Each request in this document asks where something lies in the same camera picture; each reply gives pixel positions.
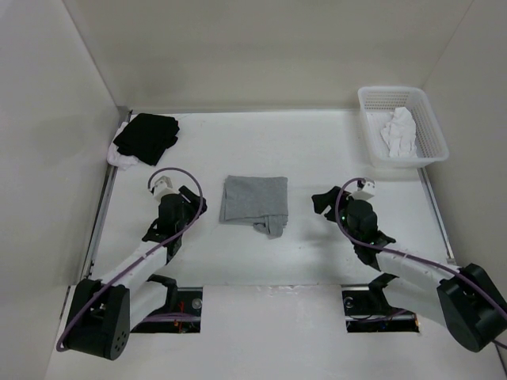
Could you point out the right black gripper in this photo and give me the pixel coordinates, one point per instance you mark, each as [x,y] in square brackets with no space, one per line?
[321,201]

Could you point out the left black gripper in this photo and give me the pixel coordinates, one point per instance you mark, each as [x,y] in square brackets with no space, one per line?
[190,206]

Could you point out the grey tank top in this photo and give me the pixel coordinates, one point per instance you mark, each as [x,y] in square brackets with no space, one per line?
[261,202]

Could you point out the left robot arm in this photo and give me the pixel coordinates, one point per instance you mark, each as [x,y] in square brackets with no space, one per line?
[104,311]

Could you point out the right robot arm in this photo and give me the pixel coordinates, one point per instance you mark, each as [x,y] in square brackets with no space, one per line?
[462,299]

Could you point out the folded black tank top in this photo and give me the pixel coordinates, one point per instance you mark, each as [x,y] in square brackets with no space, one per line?
[147,137]

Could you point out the folded white tank top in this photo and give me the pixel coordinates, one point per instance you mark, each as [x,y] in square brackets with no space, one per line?
[115,158]

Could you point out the crumpled white tank top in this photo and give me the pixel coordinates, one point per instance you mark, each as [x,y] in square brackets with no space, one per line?
[399,134]

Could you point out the white plastic basket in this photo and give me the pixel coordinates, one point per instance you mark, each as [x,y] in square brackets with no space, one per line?
[377,108]

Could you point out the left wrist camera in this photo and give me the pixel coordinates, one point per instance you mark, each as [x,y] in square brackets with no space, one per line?
[161,187]

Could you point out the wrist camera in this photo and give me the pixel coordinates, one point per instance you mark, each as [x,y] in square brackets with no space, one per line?
[365,189]
[161,187]

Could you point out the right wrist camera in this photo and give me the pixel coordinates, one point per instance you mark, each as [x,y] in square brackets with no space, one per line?
[365,189]

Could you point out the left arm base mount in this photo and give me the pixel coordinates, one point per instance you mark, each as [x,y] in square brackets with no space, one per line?
[181,314]

